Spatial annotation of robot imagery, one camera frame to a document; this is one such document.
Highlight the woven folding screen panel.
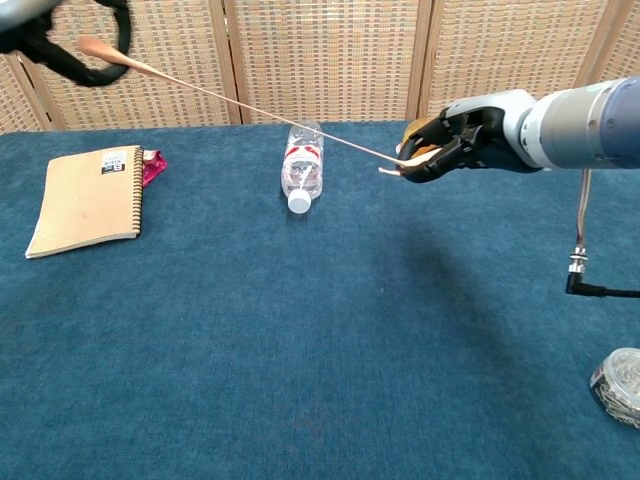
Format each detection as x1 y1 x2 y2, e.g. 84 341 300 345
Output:
222 0 432 125
0 49 54 134
0 0 241 132
418 0 626 121
564 0 640 101

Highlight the blue table mat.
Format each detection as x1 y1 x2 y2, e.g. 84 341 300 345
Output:
0 117 640 480

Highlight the pink snack packet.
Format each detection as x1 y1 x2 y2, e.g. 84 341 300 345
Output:
141 148 169 189

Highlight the clear plastic water bottle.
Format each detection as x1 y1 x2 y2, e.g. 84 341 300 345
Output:
280 121 325 215

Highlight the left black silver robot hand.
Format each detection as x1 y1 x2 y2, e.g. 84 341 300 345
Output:
0 0 132 89

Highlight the right hand cable with connector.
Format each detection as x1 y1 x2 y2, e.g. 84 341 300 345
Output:
564 168 640 299

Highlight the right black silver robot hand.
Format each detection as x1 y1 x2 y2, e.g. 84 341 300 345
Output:
397 89 544 185

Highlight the orange-pink rubber sausage toy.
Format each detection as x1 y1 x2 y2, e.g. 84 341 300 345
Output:
78 37 441 177

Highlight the kraft spiral notebook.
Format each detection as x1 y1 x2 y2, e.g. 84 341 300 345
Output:
24 145 146 260

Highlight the clear round paperclip box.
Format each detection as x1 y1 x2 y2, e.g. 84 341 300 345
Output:
588 347 640 430

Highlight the orange jelly cup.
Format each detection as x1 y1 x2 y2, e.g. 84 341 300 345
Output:
402 118 441 152

